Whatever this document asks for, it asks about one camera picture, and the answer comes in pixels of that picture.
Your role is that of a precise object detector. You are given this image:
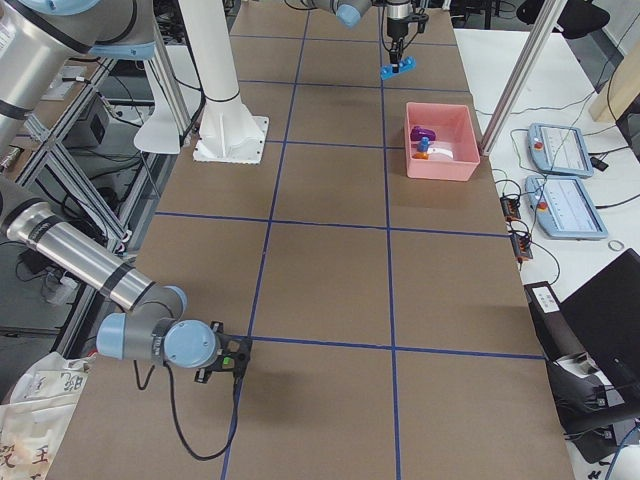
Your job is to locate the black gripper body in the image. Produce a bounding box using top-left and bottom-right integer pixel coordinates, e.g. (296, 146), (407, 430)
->
(386, 17), (409, 45)

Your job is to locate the long blue block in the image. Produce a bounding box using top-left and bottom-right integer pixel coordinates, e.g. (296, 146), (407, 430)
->
(380, 56), (416, 81)

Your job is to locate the purple block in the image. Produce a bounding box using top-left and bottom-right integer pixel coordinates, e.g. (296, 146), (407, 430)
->
(410, 125), (437, 142)

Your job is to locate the small blue block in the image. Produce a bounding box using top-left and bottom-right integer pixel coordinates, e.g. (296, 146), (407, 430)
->
(416, 137), (430, 156)

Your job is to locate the pink plastic box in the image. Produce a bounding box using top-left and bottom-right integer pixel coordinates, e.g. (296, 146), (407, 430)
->
(404, 102), (480, 181)

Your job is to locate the black box with label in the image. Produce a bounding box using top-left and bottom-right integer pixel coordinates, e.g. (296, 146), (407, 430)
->
(524, 281), (586, 361)

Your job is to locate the far teach pendant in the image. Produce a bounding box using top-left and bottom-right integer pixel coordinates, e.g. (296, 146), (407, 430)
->
(527, 123), (593, 178)

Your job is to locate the teach pendant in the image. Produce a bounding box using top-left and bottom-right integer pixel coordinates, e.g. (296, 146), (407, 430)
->
(527, 123), (593, 178)
(525, 175), (608, 240)

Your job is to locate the near teach pendant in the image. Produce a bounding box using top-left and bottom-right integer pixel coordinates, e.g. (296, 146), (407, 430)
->
(525, 175), (608, 240)

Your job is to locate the black laptop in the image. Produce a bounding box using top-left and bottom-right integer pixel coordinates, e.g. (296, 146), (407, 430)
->
(561, 248), (639, 400)

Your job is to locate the printed paper bag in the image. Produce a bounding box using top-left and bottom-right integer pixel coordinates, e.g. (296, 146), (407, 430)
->
(1, 352), (95, 479)

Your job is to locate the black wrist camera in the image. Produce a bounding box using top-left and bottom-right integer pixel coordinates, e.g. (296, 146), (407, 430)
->
(194, 322), (253, 384)
(406, 13), (429, 34)

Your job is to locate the aluminium frame post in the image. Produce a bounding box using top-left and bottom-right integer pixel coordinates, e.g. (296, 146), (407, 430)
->
(479, 0), (567, 156)

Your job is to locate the white camera post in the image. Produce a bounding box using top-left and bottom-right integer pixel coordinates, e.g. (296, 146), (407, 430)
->
(179, 0), (269, 164)

